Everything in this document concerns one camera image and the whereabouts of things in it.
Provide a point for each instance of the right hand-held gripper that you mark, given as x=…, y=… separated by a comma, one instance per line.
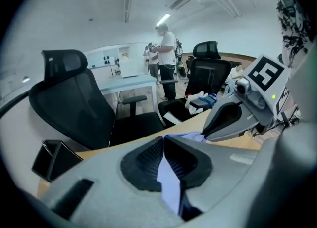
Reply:
x=266, y=73

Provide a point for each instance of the white and blue cloth bundle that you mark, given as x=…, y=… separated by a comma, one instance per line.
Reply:
x=195, y=98

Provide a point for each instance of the white wall shelf unit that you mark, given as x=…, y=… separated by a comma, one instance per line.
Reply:
x=99, y=57

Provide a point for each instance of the light blue long-sleeved shirt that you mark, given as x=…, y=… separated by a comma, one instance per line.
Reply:
x=169, y=182

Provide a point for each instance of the black desk organizer box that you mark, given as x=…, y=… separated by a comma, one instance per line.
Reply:
x=47, y=160

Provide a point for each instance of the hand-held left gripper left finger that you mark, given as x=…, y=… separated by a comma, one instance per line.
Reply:
x=104, y=187

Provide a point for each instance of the white table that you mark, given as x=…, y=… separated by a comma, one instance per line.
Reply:
x=128, y=82

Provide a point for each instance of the long ceiling light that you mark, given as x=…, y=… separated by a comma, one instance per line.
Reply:
x=163, y=19

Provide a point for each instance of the ceiling air conditioner unit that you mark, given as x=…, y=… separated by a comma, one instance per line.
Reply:
x=182, y=2

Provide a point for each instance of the white ceiling pipes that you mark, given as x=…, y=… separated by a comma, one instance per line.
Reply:
x=223, y=2

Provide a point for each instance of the black mesh office chair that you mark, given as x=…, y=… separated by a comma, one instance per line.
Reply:
x=74, y=103
x=208, y=76

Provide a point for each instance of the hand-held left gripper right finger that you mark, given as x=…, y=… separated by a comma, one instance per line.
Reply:
x=218, y=162

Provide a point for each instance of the white box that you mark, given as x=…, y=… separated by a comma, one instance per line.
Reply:
x=129, y=68

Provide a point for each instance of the person's printed white shirt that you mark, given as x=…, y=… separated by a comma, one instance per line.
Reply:
x=293, y=31

